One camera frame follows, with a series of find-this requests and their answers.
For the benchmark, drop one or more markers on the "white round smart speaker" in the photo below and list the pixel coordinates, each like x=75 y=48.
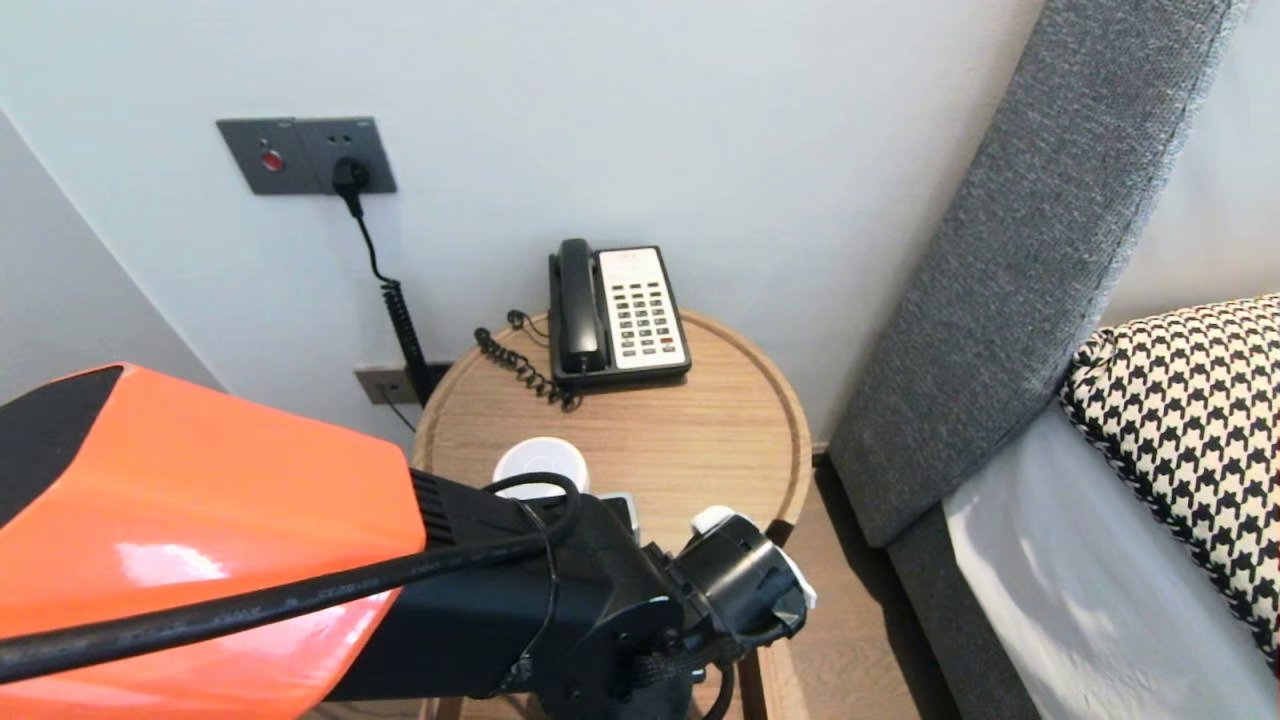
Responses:
x=540 y=460

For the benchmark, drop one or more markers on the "curved wooden table drawer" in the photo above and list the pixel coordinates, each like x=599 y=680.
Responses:
x=752 y=690

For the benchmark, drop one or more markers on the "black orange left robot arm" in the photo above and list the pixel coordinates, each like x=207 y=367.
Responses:
x=200 y=520

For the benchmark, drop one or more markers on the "black and white desk telephone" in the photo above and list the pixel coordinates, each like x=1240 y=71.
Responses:
x=645 y=310

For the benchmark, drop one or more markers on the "black telephone handset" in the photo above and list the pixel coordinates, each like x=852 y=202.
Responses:
x=579 y=300

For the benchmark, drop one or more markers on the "round wooden side table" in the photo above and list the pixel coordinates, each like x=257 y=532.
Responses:
x=700 y=440

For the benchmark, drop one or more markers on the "black power plug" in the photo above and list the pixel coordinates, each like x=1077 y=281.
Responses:
x=350 y=177

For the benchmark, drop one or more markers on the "grey fabric bed headboard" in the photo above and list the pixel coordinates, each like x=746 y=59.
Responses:
x=1050 y=200

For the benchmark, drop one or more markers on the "white bed sheet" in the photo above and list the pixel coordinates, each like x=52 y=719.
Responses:
x=1080 y=600

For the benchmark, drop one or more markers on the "black white houndstooth pillow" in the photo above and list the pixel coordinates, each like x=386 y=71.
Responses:
x=1180 y=420

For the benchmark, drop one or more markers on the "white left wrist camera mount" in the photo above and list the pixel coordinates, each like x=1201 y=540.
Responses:
x=712 y=518

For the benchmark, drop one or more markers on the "dark grey blank wall plate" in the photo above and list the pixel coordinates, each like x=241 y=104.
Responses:
x=442 y=372

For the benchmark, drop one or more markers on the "beige wall data socket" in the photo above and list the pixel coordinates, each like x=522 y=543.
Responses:
x=385 y=385

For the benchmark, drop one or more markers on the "grey wall power socket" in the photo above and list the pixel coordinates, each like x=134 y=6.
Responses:
x=372 y=142

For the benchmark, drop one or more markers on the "grey wall plate red button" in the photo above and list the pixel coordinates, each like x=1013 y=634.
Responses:
x=260 y=157

